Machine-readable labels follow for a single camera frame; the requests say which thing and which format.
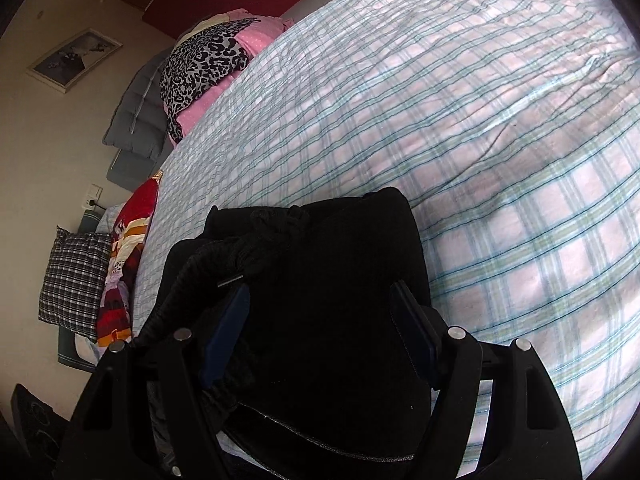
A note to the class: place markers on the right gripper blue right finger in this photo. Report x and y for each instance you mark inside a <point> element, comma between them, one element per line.
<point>425,332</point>

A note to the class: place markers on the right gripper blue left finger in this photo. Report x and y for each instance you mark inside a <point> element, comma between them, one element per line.
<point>220,348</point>

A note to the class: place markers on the black pants with silver stripes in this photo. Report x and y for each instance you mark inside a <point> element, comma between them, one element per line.
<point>323,382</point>

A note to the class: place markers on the red patterned pillow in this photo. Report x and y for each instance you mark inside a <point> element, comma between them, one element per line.
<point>128,236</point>

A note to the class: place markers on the black white plaid pillow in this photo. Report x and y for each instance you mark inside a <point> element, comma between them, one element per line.
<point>74,281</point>

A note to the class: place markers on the grey padded headboard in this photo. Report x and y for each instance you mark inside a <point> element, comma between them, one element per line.
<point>138,128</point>

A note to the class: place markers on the plaid light blue bed sheet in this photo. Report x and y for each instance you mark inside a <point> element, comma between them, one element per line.
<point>511,126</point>

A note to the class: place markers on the leopard print cloth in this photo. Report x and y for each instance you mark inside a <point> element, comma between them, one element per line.
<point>198,64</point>

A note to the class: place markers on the pink blanket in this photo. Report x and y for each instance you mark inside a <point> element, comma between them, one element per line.
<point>254,39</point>

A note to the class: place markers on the framed wedding photo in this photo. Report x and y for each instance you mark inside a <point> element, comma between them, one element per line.
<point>69,62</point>

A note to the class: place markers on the wall power socket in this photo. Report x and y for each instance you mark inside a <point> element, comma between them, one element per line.
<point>92,197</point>

